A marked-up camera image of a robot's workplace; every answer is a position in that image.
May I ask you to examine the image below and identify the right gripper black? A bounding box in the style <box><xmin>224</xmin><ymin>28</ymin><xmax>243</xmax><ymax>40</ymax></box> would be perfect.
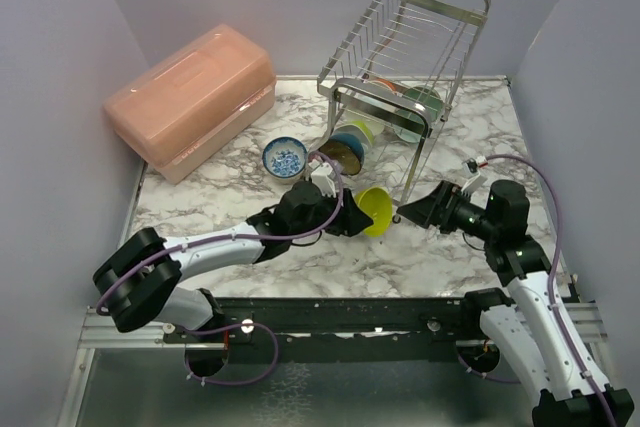
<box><xmin>398</xmin><ymin>178</ymin><xmax>500</xmax><ymax>241</ymax></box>

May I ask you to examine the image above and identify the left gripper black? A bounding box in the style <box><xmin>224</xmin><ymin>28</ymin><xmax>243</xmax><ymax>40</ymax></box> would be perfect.
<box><xmin>291</xmin><ymin>186</ymin><xmax>373</xmax><ymax>240</ymax></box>

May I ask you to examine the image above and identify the yellow-green bottom bowl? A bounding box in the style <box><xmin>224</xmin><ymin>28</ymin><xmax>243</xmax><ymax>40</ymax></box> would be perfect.
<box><xmin>355</xmin><ymin>187</ymin><xmax>393</xmax><ymax>237</ymax></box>

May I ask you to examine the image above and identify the dark teal beige bowl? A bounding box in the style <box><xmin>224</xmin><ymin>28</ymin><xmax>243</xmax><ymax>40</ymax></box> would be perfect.
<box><xmin>318</xmin><ymin>132</ymin><xmax>365</xmax><ymax>176</ymax></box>

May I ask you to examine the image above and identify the lime green white bowl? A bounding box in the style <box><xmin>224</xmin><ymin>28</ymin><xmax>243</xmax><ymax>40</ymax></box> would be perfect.
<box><xmin>345</xmin><ymin>121</ymin><xmax>374</xmax><ymax>146</ymax></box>

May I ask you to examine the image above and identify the blue white patterned bowl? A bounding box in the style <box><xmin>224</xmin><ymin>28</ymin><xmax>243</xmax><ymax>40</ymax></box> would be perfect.
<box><xmin>262</xmin><ymin>136</ymin><xmax>308</xmax><ymax>183</ymax></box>

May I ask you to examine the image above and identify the white grey bottom bowl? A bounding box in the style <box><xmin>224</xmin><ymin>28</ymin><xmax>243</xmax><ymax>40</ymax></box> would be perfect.
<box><xmin>362</xmin><ymin>118</ymin><xmax>385</xmax><ymax>137</ymax></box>

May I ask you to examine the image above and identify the mint green brown-rimmed bowl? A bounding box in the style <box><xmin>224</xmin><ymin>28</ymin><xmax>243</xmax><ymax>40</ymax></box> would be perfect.
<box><xmin>403</xmin><ymin>86</ymin><xmax>443</xmax><ymax>116</ymax></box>

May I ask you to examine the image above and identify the white orange bowl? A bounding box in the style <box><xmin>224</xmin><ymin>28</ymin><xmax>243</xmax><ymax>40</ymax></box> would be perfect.
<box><xmin>367</xmin><ymin>78</ymin><xmax>399</xmax><ymax>95</ymax></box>

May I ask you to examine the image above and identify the stainless steel dish rack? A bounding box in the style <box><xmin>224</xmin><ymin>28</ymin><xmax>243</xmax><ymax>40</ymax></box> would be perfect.
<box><xmin>316</xmin><ymin>0</ymin><xmax>491</xmax><ymax>206</ymax></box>

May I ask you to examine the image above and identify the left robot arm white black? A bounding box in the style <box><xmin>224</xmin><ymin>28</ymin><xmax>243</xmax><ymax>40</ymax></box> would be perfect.
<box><xmin>93</xmin><ymin>181</ymin><xmax>373</xmax><ymax>342</ymax></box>

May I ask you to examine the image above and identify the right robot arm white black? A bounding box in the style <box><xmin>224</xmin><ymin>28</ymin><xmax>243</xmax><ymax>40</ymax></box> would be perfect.
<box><xmin>397</xmin><ymin>180</ymin><xmax>634</xmax><ymax>426</ymax></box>

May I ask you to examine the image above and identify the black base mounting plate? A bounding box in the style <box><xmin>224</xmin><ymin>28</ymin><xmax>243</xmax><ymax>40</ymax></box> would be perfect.
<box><xmin>99</xmin><ymin>266</ymin><xmax>581</xmax><ymax>366</ymax></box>

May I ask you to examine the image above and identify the pink plastic storage box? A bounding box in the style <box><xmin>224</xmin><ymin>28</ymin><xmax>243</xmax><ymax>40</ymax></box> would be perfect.
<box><xmin>103</xmin><ymin>25</ymin><xmax>276</xmax><ymax>184</ymax></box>

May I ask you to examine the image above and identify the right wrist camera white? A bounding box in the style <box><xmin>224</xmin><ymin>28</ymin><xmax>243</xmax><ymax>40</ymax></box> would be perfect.
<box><xmin>461</xmin><ymin>156</ymin><xmax>488</xmax><ymax>198</ymax></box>

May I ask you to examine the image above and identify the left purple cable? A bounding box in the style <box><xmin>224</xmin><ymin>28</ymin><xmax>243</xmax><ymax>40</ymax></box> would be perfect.
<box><xmin>95</xmin><ymin>150</ymin><xmax>345</xmax><ymax>387</ymax></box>

